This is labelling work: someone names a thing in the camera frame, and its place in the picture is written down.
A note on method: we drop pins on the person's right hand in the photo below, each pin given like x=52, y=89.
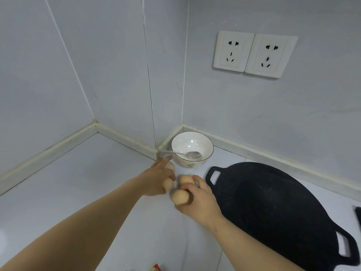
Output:
x=203, y=203

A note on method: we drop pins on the person's left hand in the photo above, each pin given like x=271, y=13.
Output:
x=152, y=180

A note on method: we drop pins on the person's left thumb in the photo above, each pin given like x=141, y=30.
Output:
x=170, y=177

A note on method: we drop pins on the person's right thumb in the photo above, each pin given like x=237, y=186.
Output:
x=184, y=208

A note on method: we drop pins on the beige egg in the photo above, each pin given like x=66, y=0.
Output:
x=171, y=166
x=185, y=180
x=180, y=197
x=168, y=185

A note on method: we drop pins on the person's right forearm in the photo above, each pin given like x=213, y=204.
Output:
x=248, y=248

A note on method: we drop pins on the person's left forearm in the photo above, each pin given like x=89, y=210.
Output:
x=76, y=228

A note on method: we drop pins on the metal spoon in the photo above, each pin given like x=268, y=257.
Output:
x=194, y=155

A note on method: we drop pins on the white ceramic bowl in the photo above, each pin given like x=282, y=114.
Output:
x=194, y=143

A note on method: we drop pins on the red yellow packet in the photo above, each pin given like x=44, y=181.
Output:
x=155, y=268

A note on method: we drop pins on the black griddle pan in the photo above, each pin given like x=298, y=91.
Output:
x=270, y=206

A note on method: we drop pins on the black device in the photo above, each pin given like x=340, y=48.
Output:
x=358, y=218

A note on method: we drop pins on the white wall socket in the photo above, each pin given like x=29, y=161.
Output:
x=270, y=55
x=232, y=51

